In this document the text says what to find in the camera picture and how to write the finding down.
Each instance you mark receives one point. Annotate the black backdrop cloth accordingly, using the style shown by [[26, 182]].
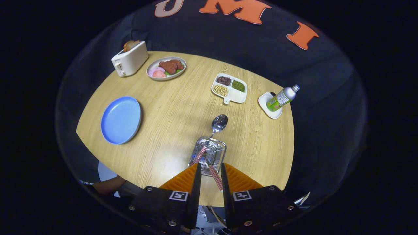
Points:
[[196, 36]]

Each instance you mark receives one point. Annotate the pile of yellow soybeans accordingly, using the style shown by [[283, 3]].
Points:
[[220, 90]]

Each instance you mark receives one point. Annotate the white divided dish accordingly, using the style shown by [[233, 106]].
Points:
[[237, 96]]

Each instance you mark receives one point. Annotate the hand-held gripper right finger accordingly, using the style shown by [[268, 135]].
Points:
[[226, 192]]

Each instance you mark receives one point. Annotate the pile of green beans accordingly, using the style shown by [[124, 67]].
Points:
[[238, 86]]

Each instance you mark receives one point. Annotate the pale pink ham slice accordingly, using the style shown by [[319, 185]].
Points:
[[153, 70]]

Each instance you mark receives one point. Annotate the blue round plate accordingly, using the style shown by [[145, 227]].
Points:
[[120, 120]]

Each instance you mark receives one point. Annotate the person's grey trousers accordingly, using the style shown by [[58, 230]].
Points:
[[132, 189]]

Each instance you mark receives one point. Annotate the toasted bread slice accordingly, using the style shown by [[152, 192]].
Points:
[[127, 46], [135, 44]]

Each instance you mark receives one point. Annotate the orange pink ham slice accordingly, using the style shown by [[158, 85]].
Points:
[[159, 74]]

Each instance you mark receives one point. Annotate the white toaster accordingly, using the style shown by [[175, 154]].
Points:
[[130, 62]]

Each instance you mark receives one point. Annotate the steel perforated basket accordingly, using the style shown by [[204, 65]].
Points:
[[215, 153]]

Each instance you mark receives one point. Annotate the grey oval food plate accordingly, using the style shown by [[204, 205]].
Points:
[[152, 77]]

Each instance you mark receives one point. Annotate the pile of red beans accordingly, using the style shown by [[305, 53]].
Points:
[[224, 80]]

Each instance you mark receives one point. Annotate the white square coaster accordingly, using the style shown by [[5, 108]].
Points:
[[266, 104]]

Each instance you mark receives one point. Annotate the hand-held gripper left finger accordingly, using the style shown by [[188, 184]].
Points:
[[197, 189]]

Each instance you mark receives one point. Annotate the green labelled metal bottle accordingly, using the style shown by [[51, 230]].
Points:
[[281, 99]]

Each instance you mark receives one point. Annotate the green lettuce leaf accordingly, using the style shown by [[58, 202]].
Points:
[[179, 70]]

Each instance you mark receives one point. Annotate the brown steak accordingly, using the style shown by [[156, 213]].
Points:
[[169, 66]]

